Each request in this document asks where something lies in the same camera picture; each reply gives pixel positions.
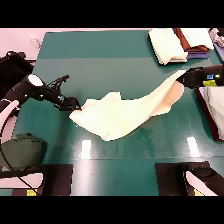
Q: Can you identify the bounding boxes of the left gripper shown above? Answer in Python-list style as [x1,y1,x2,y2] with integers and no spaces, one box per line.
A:
[59,96,83,113]

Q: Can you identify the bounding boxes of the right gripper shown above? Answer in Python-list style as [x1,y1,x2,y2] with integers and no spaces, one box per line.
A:
[176,67,205,90]

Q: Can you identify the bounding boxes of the cream shirt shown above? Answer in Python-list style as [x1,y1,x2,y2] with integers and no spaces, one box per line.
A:
[68,69,188,142]

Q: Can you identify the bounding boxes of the purple garment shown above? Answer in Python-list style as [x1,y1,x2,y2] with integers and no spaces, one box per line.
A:
[185,49,212,61]

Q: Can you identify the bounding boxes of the brown garment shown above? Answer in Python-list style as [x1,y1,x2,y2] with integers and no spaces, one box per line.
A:
[174,28,211,53]

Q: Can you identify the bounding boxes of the red garment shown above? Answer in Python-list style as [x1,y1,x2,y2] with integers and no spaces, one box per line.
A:
[195,86,224,143]

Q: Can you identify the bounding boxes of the folded cream garment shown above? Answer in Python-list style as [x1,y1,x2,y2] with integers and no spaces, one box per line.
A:
[147,28,189,66]

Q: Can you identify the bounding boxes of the folded white garment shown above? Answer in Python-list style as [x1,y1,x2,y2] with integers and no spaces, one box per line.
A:
[180,28,215,51]

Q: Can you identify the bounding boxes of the pale pink garment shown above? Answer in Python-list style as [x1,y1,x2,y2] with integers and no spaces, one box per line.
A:
[209,28,224,48]

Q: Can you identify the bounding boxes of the green garment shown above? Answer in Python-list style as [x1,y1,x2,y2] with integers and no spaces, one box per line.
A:
[0,132,48,172]

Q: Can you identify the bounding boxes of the black cable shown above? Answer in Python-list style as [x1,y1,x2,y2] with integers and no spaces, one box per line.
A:
[0,112,42,197]

